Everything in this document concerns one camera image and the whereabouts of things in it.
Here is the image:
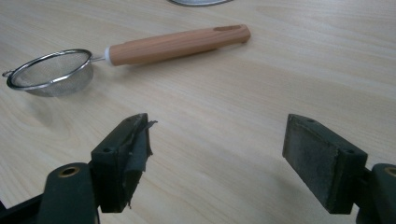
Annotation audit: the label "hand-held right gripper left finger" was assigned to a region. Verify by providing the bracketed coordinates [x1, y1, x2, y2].
[90, 112, 158, 214]

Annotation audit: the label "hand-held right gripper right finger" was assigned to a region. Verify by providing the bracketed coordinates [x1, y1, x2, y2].
[282, 113, 369, 215]

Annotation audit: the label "wooden-handled metal mesh strainer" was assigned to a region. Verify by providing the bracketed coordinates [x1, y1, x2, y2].
[2, 23, 252, 98]

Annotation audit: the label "round metal rim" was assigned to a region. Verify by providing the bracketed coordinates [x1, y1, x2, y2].
[167, 0, 234, 7]

